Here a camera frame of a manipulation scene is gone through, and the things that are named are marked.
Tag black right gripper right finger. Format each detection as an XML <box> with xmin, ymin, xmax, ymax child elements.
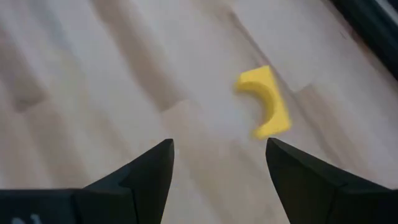
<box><xmin>266</xmin><ymin>137</ymin><xmax>398</xmax><ymax>224</ymax></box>

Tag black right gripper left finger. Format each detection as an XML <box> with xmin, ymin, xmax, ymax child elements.
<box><xmin>74</xmin><ymin>138</ymin><xmax>175</xmax><ymax>224</ymax></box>

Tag yellow arch block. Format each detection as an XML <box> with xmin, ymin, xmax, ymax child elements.
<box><xmin>234</xmin><ymin>64</ymin><xmax>292</xmax><ymax>141</ymax></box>

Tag black table frame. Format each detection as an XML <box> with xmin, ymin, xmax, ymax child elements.
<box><xmin>329</xmin><ymin>0</ymin><xmax>398</xmax><ymax>80</ymax></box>

